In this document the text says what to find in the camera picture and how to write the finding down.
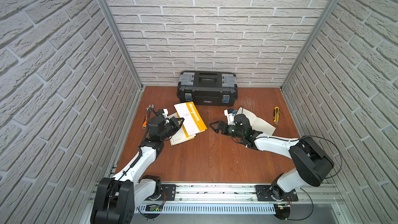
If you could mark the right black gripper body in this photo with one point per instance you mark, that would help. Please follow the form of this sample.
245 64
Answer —
232 132

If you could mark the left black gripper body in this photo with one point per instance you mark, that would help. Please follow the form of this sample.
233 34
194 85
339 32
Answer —
173 126

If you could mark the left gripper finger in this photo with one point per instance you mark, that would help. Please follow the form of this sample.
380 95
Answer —
176 124
164 112

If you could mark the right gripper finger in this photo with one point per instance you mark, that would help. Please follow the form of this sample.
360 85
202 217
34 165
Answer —
230 113
220 126

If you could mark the yellow cover notebook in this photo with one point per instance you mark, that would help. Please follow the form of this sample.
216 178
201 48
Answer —
189 108
180 135

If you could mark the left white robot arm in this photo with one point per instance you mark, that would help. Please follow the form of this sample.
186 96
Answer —
118 197

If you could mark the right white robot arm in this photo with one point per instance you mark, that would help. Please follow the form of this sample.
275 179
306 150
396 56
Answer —
312 164

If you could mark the black plastic toolbox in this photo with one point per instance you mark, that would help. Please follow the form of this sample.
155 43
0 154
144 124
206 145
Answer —
208 88

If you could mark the yellow utility knife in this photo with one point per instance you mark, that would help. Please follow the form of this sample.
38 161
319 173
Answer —
276 115

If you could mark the orange handled adjustable wrench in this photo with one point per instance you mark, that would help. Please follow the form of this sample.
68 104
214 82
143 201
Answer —
146 119

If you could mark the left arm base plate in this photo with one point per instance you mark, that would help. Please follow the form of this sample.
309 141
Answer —
167 192

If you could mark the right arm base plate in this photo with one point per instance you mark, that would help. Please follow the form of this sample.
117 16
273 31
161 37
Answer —
270 193

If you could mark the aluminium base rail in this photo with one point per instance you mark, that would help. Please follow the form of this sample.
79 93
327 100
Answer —
236 198

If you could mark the left aluminium corner post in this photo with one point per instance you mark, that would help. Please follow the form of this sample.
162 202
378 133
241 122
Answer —
109 17

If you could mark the aluminium corner post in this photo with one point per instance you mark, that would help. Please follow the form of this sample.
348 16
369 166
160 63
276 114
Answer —
331 4
109 17

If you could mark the right aluminium corner post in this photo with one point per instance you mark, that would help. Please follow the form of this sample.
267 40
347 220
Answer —
331 4

